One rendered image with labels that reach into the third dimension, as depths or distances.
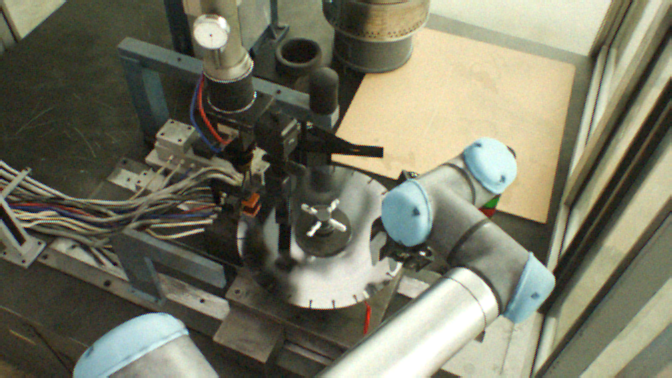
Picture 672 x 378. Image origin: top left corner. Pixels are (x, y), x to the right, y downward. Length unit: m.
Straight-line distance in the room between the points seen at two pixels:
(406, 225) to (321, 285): 0.41
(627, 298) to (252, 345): 0.75
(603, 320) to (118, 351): 0.50
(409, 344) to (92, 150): 1.19
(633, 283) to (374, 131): 1.07
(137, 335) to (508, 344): 0.74
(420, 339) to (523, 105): 1.21
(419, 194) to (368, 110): 0.95
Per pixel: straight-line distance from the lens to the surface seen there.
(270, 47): 1.60
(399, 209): 0.76
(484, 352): 1.18
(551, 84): 1.89
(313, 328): 1.21
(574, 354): 0.82
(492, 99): 1.79
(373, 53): 1.75
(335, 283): 1.14
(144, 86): 1.51
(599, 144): 1.40
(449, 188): 0.79
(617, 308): 0.72
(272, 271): 1.16
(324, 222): 1.15
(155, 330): 0.66
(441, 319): 0.68
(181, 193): 1.34
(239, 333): 1.25
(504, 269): 0.73
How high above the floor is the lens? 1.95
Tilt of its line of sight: 52 degrees down
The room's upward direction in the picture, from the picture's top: 3 degrees clockwise
